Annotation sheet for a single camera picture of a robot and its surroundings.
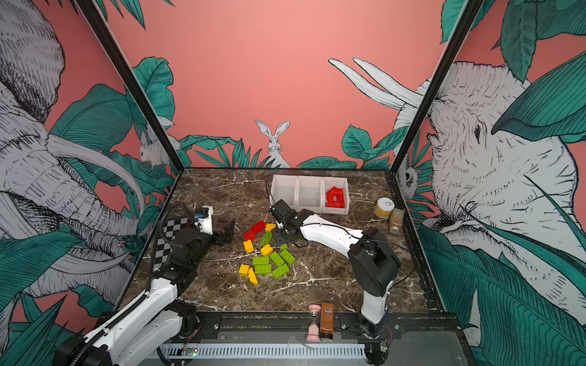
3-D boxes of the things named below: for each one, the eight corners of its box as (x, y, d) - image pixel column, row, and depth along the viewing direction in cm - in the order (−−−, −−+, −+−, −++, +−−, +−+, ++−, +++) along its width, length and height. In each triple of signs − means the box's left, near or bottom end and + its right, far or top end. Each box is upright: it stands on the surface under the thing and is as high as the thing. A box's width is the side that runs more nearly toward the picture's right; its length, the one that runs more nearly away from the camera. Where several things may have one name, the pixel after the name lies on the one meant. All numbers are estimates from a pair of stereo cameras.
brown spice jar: (388, 233, 99) (392, 227, 95) (389, 213, 106) (393, 207, 102) (400, 237, 98) (404, 231, 94) (400, 216, 105) (405, 210, 101)
